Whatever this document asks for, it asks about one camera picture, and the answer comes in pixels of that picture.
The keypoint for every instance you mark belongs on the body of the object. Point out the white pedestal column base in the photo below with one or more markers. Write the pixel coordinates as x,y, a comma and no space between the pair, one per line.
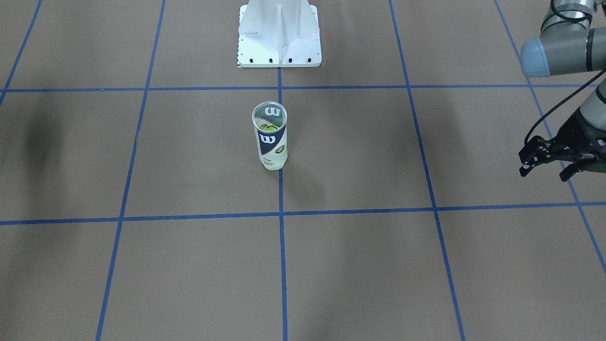
279,34

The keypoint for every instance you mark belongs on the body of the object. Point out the clear tennis ball can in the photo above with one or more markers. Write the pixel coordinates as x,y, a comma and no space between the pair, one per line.
271,146

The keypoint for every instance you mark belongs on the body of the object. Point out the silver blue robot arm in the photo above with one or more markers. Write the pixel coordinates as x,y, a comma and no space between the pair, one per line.
568,44

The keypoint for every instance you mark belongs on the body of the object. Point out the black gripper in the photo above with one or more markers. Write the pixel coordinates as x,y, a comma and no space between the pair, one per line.
574,130

